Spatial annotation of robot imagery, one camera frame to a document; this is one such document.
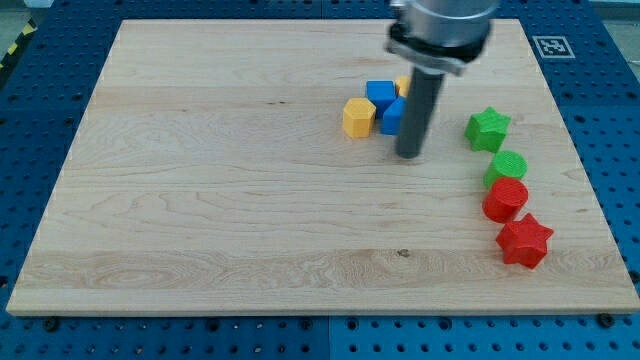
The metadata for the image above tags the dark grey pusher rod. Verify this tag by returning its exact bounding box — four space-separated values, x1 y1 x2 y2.
395 67 444 159

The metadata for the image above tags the yellow hexagon block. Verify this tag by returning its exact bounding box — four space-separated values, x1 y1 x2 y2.
342 97 376 138

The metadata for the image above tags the yellow block behind rod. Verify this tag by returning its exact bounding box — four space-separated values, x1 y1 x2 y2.
394 76 411 98

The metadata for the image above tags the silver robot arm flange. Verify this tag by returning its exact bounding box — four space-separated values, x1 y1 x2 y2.
385 0 500 76

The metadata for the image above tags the red cylinder block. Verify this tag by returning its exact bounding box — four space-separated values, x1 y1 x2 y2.
482 177 529 223

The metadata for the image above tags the light wooden board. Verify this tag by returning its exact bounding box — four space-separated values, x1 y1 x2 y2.
7 19 639 317

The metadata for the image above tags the green cylinder block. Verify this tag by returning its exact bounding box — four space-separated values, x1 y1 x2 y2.
483 150 528 189

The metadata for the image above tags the green star block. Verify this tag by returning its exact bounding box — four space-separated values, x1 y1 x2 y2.
464 107 511 153

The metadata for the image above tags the blue triangle block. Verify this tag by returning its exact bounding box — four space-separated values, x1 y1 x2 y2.
380 96 406 135

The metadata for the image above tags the white fiducial marker tag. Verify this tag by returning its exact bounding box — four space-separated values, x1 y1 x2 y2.
533 35 575 59

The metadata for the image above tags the yellow black hazard tape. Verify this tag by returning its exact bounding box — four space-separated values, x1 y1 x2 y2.
1 18 38 71

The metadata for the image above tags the red star block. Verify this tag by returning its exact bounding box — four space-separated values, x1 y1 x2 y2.
496 213 554 269

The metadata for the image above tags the blue cube block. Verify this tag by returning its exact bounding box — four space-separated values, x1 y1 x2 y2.
365 80 397 119

